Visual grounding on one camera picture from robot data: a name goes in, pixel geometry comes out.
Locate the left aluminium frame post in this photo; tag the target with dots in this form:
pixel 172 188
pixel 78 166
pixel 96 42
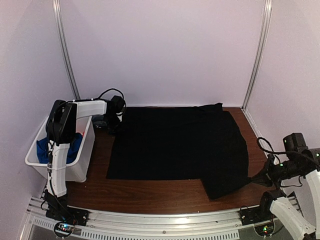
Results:
pixel 64 48

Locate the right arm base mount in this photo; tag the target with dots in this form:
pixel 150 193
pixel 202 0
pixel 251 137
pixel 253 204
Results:
pixel 263 223

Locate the blue garment in bin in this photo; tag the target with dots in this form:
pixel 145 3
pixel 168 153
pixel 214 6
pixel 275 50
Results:
pixel 42 150

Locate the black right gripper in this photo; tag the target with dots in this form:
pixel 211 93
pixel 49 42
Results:
pixel 262 178

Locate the black garment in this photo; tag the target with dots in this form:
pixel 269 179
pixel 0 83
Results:
pixel 181 143

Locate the white plastic laundry bin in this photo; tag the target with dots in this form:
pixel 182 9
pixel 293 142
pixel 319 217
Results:
pixel 77 170

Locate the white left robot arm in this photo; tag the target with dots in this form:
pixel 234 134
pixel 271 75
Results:
pixel 61 130

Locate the folded grey button shirt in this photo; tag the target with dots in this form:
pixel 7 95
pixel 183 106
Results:
pixel 100 124

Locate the front aluminium rail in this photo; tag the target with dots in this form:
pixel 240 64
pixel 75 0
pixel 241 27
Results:
pixel 106 225

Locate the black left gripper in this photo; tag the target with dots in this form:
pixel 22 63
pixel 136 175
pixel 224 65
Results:
pixel 109 130

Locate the aluminium frame post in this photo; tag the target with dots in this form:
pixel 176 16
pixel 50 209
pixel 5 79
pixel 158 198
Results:
pixel 264 30
pixel 64 48

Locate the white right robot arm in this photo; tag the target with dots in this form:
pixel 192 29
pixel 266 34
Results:
pixel 276 202

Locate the right aluminium frame post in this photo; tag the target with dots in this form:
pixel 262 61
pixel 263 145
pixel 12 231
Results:
pixel 264 30

